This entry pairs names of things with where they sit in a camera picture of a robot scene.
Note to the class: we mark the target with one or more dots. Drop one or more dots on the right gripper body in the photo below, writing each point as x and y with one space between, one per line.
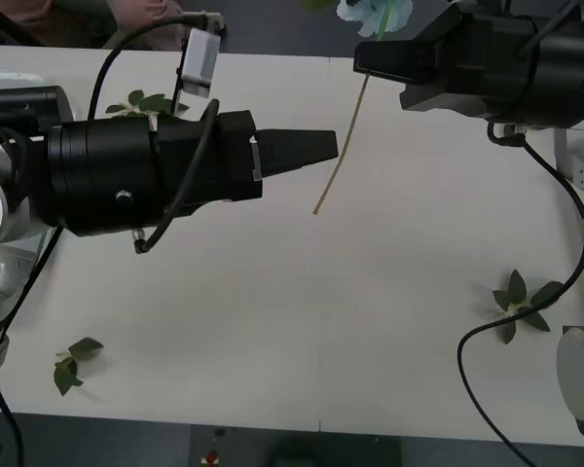
462 63

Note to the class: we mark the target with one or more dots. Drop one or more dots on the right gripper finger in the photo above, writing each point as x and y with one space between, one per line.
394 61

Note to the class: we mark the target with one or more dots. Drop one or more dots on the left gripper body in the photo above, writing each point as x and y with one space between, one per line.
209 160

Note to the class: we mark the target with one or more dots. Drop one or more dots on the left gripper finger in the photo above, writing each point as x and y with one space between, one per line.
297 151

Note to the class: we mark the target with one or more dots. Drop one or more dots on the pale blue flower with stem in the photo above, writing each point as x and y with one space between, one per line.
370 12

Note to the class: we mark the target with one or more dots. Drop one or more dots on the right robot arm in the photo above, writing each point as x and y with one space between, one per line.
564 63

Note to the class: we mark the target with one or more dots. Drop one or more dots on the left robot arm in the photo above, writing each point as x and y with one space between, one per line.
97 170

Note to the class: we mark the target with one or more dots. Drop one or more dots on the loose green leaf cluster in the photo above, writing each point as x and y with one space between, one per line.
151 103
516 292
67 373

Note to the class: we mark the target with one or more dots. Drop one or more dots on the person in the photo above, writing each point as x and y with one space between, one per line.
141 24

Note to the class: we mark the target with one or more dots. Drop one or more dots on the red round button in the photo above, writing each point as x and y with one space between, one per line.
211 456

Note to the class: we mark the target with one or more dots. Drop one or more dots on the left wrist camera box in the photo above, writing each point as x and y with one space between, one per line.
199 63

